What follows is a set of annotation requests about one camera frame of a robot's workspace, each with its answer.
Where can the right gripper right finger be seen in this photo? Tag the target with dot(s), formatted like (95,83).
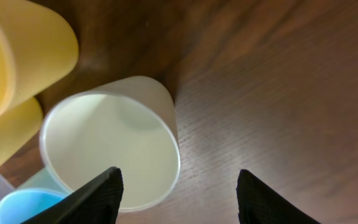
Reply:
(259,204)

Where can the yellow cup beside container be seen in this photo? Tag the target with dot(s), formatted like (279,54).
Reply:
(17,126)

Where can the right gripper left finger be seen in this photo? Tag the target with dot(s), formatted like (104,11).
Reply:
(96,202)

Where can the light blue cup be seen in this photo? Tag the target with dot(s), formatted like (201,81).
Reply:
(37,194)

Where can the cream cup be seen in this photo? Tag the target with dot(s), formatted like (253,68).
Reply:
(129,124)

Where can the yellow cup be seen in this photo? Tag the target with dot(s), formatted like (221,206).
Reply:
(38,47)
(17,126)

